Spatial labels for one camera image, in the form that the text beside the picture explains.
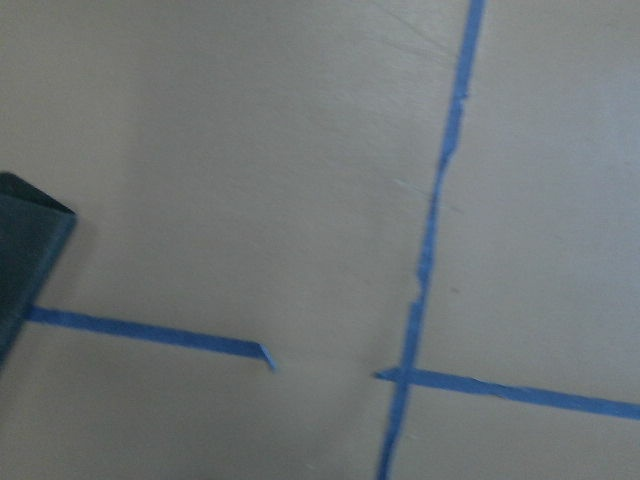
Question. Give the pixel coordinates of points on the black mouse pad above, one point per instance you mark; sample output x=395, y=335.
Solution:
x=34, y=231

